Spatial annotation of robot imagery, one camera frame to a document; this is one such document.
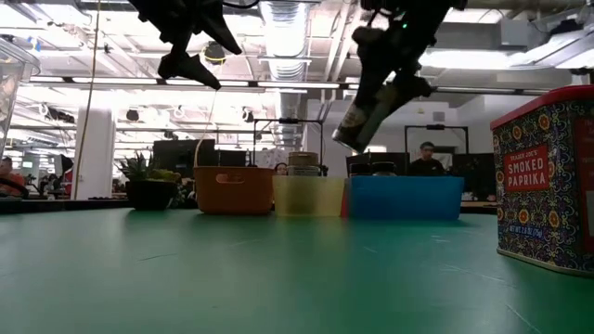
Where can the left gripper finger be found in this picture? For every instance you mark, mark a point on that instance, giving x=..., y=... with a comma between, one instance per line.
x=218, y=30
x=185, y=69

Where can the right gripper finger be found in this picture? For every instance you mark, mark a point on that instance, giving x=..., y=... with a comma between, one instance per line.
x=410, y=88
x=373, y=60

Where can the green-lid spice jar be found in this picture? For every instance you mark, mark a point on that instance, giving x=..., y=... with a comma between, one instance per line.
x=357, y=125

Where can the brown-lid spice jar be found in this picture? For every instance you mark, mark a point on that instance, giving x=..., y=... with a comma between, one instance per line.
x=304, y=160

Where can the black round ceiling fixture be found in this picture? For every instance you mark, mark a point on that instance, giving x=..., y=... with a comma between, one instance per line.
x=214, y=55

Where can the black computer monitor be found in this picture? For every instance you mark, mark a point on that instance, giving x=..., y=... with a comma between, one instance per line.
x=478, y=171
x=183, y=158
x=399, y=160
x=232, y=158

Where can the person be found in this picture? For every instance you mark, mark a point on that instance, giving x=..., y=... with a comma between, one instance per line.
x=427, y=162
x=7, y=178
x=67, y=174
x=280, y=168

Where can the blue plastic bin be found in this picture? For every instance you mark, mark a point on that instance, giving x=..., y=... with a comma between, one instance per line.
x=406, y=197

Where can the small potted succulent plant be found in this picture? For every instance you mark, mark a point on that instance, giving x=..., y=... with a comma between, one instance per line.
x=148, y=185

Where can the white pillar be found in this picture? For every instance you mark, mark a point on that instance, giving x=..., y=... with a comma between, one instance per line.
x=95, y=153

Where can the orange plastic bin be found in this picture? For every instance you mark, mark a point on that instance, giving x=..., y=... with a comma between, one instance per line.
x=234, y=190

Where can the yellow plastic bin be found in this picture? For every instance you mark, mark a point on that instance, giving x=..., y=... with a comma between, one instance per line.
x=308, y=197

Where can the red-lid smoked paprika tin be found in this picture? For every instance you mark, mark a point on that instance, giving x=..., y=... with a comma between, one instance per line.
x=543, y=185

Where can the clear plastic storage container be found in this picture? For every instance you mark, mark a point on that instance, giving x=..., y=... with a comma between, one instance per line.
x=11, y=93

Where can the green table mat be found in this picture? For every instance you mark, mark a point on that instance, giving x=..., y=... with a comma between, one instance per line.
x=278, y=278

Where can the black metal stand frame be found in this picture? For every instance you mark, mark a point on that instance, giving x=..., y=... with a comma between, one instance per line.
x=287, y=120
x=436, y=126

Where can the silver ventilation duct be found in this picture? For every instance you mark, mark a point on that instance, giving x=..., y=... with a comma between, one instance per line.
x=285, y=46

